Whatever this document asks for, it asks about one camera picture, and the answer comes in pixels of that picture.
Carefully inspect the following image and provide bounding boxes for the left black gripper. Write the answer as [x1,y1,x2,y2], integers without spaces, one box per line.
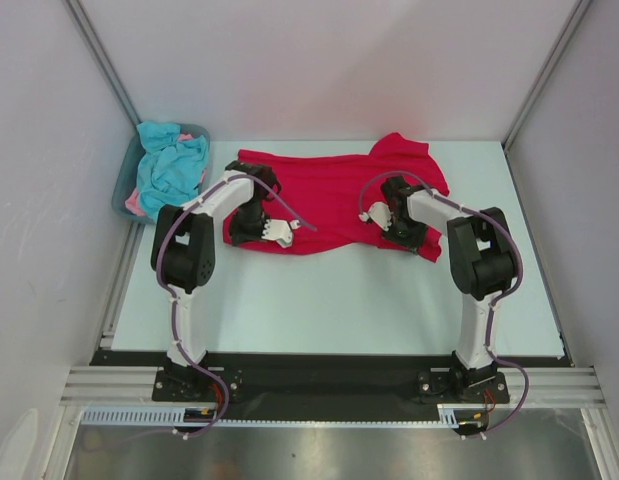
[229,198,272,247]

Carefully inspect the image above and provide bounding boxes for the red t shirt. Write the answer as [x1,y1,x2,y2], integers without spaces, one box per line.
[238,132,450,255]

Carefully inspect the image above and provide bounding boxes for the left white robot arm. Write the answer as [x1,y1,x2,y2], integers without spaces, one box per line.
[151,161,293,400]

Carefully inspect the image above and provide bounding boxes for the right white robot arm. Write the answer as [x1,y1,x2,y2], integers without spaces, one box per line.
[370,175,522,401]

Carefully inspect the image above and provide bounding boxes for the cyan t shirt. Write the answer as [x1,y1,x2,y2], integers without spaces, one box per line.
[135,120,212,231]

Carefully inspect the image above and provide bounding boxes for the grey plastic bin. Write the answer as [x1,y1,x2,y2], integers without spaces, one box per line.
[111,121,210,224]

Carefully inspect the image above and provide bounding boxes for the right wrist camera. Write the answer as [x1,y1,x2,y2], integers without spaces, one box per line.
[358,202,392,231]

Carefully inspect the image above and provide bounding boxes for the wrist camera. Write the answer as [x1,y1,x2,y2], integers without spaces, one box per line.
[358,202,392,231]
[261,219,301,248]

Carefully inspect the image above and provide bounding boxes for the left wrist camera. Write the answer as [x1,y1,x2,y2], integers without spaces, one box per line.
[261,219,301,248]

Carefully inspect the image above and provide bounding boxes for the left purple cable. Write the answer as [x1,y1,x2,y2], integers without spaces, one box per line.
[83,172,320,454]

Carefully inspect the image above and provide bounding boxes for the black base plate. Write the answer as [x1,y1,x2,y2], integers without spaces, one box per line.
[90,350,571,423]

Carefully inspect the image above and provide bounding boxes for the aluminium frame rail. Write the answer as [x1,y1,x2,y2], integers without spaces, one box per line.
[60,366,606,409]

